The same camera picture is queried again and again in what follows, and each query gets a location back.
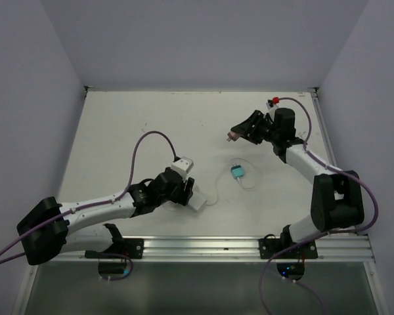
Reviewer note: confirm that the teal usb charger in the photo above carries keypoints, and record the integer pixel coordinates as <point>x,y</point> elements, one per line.
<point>237,171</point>

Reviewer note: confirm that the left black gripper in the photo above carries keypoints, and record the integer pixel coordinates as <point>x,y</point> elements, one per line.
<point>184,195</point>

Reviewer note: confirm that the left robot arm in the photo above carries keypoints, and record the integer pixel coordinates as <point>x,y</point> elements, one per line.
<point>52,228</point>

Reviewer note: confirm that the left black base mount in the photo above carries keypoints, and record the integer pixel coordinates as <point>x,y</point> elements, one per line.
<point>120,249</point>

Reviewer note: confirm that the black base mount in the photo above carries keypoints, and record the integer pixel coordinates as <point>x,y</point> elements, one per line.
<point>120,249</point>
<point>270,245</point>

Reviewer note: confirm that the aluminium rail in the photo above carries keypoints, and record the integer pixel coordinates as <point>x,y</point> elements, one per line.
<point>215,248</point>
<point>325,135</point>

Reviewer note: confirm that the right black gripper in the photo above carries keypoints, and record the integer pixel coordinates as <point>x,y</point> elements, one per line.
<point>245,130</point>

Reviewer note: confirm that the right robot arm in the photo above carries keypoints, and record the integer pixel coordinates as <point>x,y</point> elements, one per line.
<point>336,200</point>

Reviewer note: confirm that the aluminium right side rail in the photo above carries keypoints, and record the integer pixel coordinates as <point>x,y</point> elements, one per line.
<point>325,135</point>

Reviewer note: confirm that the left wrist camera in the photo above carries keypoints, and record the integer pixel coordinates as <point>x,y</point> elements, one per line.
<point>183,166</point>

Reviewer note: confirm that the white cube power socket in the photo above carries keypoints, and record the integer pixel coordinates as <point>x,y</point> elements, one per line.
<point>197,201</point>

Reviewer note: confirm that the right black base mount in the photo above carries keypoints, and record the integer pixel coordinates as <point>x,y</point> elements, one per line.
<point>270,245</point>

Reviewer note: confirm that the aluminium front rail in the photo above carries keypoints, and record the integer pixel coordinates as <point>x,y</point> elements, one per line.
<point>215,248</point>

